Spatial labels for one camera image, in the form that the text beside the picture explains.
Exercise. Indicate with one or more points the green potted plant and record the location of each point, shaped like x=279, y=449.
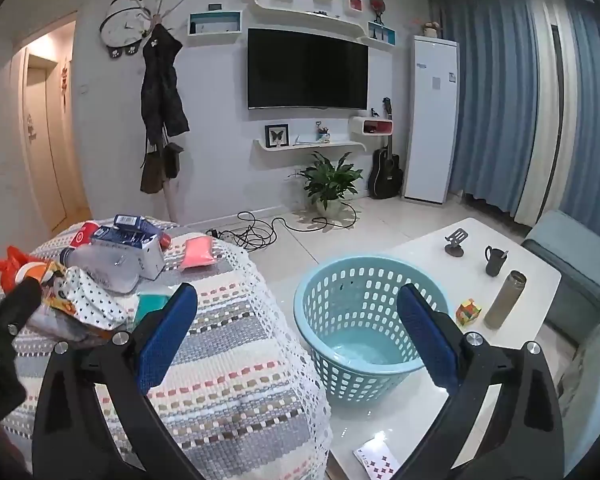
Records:
x=330, y=180

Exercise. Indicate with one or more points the blue curtain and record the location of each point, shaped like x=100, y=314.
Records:
x=485, y=100
x=597, y=125

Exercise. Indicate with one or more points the colourful puzzle cube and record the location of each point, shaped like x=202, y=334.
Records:
x=467, y=312

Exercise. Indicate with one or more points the playing cards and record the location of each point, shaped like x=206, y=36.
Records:
x=375, y=457

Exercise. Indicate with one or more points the red hanging door ornament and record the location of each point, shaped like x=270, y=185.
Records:
x=65, y=82

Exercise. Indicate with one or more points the colourful snack packet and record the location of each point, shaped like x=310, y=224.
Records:
x=52, y=287

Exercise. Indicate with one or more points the striped crochet blanket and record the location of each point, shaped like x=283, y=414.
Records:
x=240, y=360

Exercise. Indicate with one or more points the white booklet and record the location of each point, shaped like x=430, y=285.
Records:
x=305, y=140

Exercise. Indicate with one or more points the black bag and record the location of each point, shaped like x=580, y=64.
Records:
x=171, y=160

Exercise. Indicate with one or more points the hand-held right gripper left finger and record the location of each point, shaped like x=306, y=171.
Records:
x=167, y=335

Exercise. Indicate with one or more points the red wall cube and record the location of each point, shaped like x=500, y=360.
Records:
x=356, y=3

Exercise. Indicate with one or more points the panda wall clock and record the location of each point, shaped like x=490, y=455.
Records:
x=122, y=25

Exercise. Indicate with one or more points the small pen pot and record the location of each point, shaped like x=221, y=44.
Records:
x=323, y=135

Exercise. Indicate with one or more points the brown bag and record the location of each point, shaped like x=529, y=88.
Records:
x=151, y=175

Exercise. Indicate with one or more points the clear plastic bottle blue cap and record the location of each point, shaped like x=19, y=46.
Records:
x=95, y=267

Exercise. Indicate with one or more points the polka dot packet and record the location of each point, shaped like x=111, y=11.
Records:
x=92, y=305

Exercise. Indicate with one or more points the large blue white carton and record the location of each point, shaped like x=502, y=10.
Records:
x=140, y=255

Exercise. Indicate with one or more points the short curved white shelf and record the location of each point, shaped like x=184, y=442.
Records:
x=305, y=146

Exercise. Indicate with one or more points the pink packet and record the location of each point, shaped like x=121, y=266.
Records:
x=197, y=255

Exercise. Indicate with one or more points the black acoustic guitar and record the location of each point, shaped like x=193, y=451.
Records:
x=385, y=175

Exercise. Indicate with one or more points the black mug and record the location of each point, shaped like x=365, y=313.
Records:
x=495, y=262

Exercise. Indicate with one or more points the long curved white shelf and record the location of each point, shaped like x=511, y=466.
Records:
x=305, y=14

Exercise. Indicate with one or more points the floral cushion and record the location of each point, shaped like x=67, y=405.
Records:
x=595, y=400

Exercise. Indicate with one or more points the teal packet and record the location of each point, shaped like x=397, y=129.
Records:
x=147, y=305

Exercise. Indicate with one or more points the metal phone stand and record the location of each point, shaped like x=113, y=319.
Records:
x=455, y=245

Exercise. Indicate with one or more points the small red wrapper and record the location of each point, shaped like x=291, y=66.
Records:
x=164, y=241

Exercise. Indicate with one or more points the wooden door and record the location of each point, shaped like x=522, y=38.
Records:
x=45, y=160

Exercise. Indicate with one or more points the pink coat rack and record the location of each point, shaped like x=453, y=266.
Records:
x=171, y=200

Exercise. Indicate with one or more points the white power strip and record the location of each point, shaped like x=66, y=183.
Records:
x=222, y=234

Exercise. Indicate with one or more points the light blue plastic basket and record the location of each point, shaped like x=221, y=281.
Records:
x=360, y=285

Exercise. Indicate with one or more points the framed butterfly picture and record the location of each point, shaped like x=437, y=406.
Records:
x=277, y=136

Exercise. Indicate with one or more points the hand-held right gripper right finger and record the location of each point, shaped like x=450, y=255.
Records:
x=425, y=340

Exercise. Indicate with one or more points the round fan ornament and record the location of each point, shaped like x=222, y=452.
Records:
x=377, y=3

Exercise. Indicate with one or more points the dark jacket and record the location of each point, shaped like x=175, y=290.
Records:
x=160, y=85

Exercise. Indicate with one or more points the orange plastic bag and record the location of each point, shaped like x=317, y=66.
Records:
x=12, y=265

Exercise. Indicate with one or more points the white curtain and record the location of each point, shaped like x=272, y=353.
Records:
x=550, y=110

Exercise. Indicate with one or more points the teal sofa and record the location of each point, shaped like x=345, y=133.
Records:
x=575, y=265

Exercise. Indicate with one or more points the black flat television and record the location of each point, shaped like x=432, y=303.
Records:
x=307, y=67

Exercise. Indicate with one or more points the teal lined box shelf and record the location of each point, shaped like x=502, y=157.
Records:
x=390, y=34
x=190, y=24

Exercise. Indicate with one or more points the brown thermos bottle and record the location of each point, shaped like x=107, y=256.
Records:
x=505, y=300

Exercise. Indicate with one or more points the small flower pot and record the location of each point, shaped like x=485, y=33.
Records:
x=431, y=30

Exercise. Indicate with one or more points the white cubby shelf red inside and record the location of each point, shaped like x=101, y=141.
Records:
x=360, y=125

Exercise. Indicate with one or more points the small blue white carton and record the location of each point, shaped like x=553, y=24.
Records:
x=130, y=222

